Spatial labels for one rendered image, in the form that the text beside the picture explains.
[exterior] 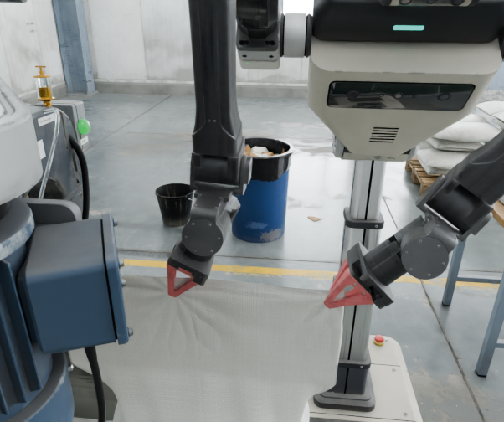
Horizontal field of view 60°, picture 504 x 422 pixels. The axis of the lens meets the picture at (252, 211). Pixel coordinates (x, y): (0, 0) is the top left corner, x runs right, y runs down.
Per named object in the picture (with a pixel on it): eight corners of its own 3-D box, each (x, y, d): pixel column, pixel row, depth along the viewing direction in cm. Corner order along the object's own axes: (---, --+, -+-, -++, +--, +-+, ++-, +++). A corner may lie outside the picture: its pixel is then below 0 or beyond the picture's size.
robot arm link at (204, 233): (253, 152, 65) (196, 146, 65) (241, 176, 54) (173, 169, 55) (247, 225, 69) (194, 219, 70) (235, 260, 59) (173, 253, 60)
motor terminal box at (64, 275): (128, 303, 49) (115, 208, 44) (137, 366, 40) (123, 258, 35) (47, 318, 46) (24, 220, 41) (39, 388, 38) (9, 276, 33)
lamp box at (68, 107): (90, 146, 88) (83, 100, 84) (79, 152, 84) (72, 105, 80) (54, 144, 89) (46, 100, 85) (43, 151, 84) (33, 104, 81)
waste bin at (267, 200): (290, 217, 348) (295, 137, 321) (290, 249, 301) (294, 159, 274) (231, 214, 352) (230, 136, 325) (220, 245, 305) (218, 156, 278)
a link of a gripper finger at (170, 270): (149, 295, 71) (172, 251, 68) (161, 271, 78) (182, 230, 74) (187, 312, 72) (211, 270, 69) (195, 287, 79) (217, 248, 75)
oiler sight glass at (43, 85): (56, 96, 77) (53, 75, 76) (48, 99, 75) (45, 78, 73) (43, 96, 77) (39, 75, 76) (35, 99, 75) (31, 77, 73)
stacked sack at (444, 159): (486, 159, 404) (490, 146, 399) (506, 175, 365) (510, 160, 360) (413, 156, 410) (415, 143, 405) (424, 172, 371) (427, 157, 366)
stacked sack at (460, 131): (495, 134, 394) (498, 120, 388) (509, 147, 356) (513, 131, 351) (418, 129, 408) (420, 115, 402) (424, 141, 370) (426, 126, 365)
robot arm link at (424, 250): (491, 210, 62) (441, 173, 63) (511, 228, 52) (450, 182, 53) (431, 270, 66) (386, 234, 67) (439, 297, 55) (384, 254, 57)
